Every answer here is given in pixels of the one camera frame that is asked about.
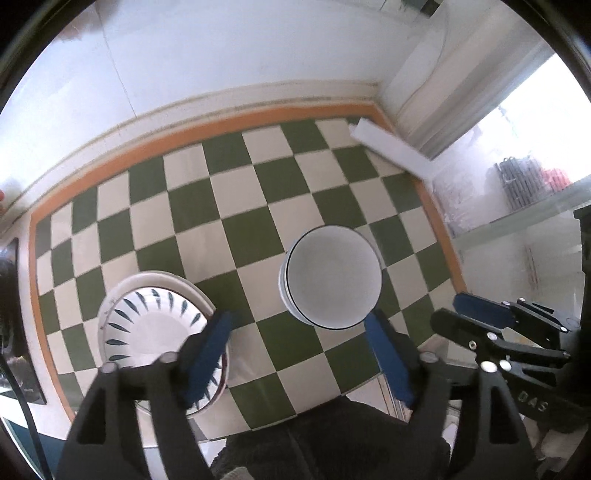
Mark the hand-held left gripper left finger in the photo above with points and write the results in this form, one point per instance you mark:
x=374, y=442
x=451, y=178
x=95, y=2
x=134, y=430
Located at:
x=207, y=350

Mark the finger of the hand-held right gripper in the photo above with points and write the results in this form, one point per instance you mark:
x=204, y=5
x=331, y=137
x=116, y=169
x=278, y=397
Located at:
x=455, y=330
x=480, y=309

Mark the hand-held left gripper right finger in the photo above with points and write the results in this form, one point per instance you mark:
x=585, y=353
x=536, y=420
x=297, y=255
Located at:
x=390, y=360

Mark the white plate with pink flower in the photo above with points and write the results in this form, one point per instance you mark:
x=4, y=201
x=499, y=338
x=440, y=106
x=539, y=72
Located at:
x=220, y=385

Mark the white plate with dark stripes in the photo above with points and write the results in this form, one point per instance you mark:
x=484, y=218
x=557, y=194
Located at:
x=147, y=323

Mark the white bowl with dark rim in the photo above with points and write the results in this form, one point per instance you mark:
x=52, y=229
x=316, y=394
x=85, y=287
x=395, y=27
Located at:
x=332, y=277

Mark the person's dark pants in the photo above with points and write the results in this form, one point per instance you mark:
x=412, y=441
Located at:
x=341, y=443

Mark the green and white checkered cloth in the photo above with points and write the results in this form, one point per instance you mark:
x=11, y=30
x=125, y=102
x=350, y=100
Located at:
x=258, y=203

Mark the frosted glass window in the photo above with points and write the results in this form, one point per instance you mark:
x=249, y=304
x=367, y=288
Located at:
x=521, y=152

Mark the long white box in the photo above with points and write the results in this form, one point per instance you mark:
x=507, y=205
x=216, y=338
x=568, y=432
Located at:
x=392, y=147

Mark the black gas stove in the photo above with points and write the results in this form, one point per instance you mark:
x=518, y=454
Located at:
x=14, y=332

